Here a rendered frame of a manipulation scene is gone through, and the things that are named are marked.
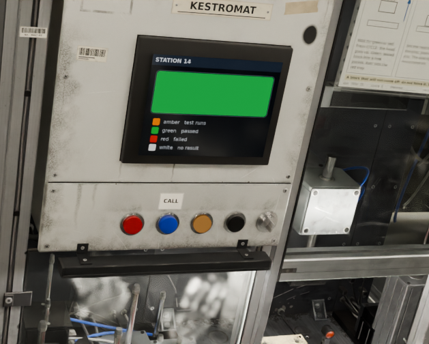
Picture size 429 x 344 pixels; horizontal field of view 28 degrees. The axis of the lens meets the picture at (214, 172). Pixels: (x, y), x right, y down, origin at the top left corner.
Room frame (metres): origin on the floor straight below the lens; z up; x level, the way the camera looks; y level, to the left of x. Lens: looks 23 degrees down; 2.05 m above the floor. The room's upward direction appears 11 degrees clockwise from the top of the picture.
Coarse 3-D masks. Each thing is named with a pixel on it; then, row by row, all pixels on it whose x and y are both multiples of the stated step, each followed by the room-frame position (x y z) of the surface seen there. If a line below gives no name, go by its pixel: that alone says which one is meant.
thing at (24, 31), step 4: (20, 28) 1.14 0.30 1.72; (24, 28) 1.15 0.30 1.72; (28, 28) 1.15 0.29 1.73; (32, 28) 1.15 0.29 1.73; (36, 28) 1.15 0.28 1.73; (40, 28) 1.16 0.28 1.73; (44, 28) 1.16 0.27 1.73; (20, 32) 1.14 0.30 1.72; (24, 32) 1.15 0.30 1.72; (28, 32) 1.15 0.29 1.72; (32, 32) 1.15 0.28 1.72; (36, 32) 1.15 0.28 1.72; (40, 32) 1.16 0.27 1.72; (44, 32) 1.16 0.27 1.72; (20, 36) 1.14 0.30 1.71; (24, 36) 1.15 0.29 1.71; (28, 36) 1.15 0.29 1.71; (32, 36) 1.15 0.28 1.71; (36, 36) 1.15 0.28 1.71; (40, 36) 1.16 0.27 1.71; (44, 36) 1.16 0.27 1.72
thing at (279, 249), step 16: (336, 0) 1.35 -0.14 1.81; (336, 16) 1.35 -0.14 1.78; (320, 64) 1.35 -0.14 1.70; (320, 80) 1.35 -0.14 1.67; (320, 96) 1.35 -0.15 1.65; (304, 144) 1.35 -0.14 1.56; (304, 160) 1.35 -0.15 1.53; (288, 208) 1.35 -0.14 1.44; (288, 224) 1.35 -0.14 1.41; (272, 272) 1.35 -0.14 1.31; (256, 288) 1.34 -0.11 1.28; (272, 288) 1.35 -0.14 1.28; (256, 304) 1.34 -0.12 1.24; (416, 320) 1.54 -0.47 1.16; (256, 336) 1.35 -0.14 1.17
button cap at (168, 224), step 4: (168, 216) 1.24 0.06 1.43; (172, 216) 1.24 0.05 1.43; (164, 220) 1.23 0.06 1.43; (168, 220) 1.24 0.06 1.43; (172, 220) 1.24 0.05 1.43; (176, 220) 1.24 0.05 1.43; (160, 224) 1.23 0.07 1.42; (164, 224) 1.23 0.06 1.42; (168, 224) 1.24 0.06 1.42; (172, 224) 1.24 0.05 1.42; (176, 224) 1.24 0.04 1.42; (160, 228) 1.23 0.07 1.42; (164, 228) 1.23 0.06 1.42; (168, 228) 1.24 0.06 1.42; (172, 228) 1.24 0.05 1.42; (176, 228) 1.24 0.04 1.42; (164, 232) 1.23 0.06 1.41; (168, 232) 1.24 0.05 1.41; (172, 232) 1.24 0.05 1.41
